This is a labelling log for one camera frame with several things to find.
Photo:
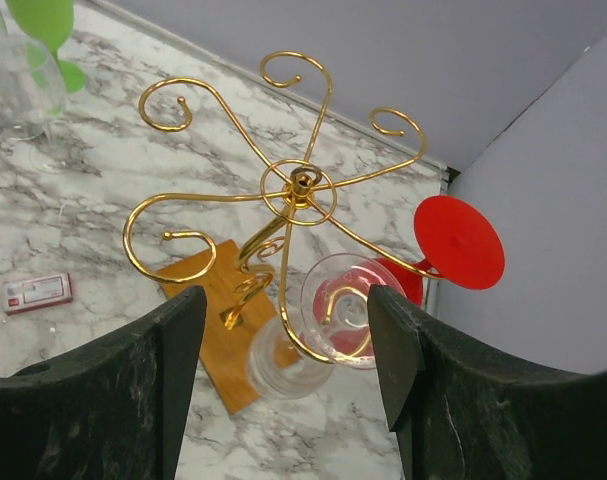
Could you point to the red plastic wine glass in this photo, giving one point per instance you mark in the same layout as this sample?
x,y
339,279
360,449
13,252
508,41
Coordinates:
x,y
458,243

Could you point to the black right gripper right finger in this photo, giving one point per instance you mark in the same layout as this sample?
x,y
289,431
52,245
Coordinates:
x,y
462,409

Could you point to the gold wire glass rack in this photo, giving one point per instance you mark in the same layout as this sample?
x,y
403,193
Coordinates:
x,y
252,283

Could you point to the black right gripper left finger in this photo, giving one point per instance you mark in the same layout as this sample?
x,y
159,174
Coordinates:
x,y
113,408

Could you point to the small red white card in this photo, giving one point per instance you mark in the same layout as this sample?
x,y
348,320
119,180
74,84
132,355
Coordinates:
x,y
26,295

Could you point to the clear glass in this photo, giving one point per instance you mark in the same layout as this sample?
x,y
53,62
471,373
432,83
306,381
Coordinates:
x,y
16,122
332,322
47,100

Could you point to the green plastic wine glass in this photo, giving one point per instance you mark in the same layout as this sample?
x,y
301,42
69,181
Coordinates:
x,y
51,22

